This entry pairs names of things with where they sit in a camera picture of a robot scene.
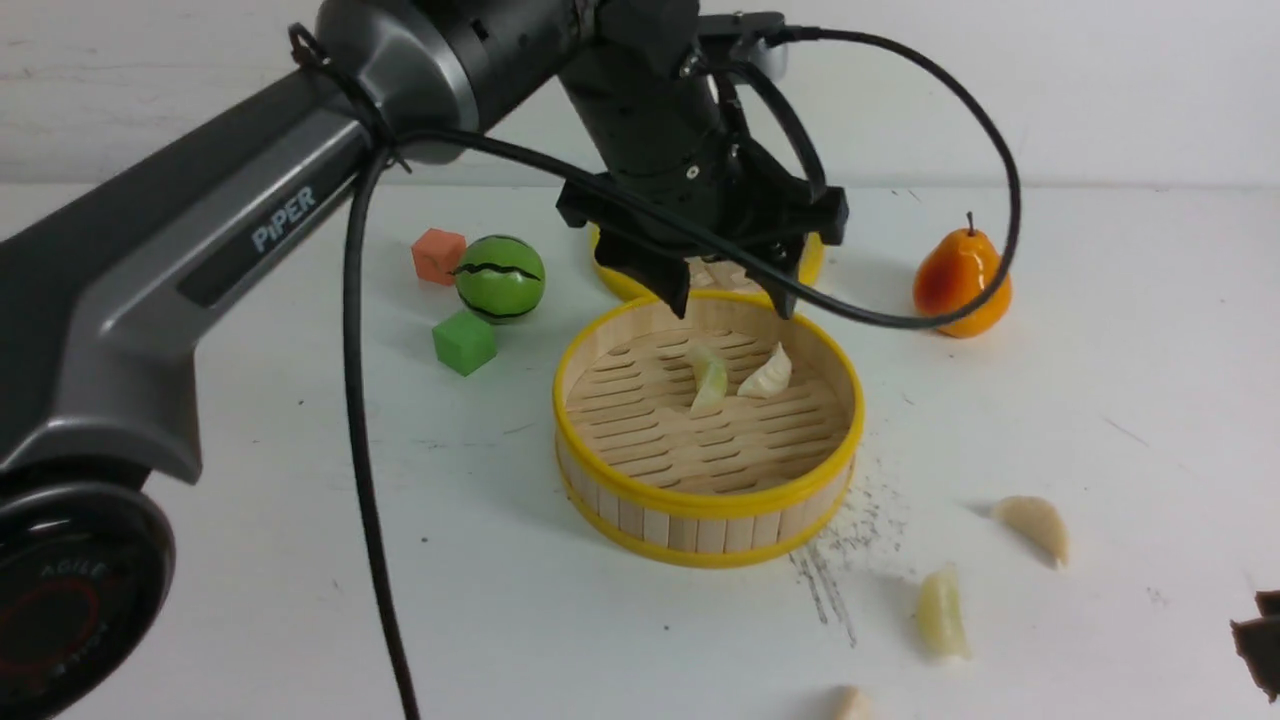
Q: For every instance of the yellow rimmed bamboo steamer lid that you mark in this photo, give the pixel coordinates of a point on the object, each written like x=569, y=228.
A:
x=722, y=276

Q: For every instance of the green striped toy ball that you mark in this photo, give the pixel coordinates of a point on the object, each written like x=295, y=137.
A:
x=501, y=278

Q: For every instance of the green foam cube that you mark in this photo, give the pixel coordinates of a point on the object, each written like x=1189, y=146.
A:
x=464, y=342

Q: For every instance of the orange toy pear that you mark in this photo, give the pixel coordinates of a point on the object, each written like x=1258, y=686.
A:
x=960, y=267

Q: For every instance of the cream toy dumpling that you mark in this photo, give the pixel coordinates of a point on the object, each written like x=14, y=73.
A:
x=853, y=704

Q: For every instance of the pale green toy dumpling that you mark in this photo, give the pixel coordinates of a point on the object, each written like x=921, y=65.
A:
x=710, y=374

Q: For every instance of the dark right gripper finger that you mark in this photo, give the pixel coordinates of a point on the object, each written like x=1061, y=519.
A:
x=1257, y=642

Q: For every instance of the orange foam cube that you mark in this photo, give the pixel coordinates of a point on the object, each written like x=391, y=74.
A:
x=436, y=255

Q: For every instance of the beige toy dumpling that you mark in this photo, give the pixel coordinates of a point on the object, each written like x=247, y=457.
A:
x=1037, y=520

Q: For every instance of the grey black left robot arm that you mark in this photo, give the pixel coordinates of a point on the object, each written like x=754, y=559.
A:
x=105, y=300

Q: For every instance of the pale yellow toy dumpling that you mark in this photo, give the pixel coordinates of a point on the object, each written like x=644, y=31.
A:
x=939, y=617

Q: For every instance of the white toy dumpling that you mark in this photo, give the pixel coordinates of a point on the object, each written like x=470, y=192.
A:
x=770, y=379

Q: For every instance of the yellow rimmed bamboo steamer tray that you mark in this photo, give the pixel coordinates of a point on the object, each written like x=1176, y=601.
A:
x=750, y=481

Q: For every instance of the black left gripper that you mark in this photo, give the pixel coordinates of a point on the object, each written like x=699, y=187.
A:
x=656, y=91

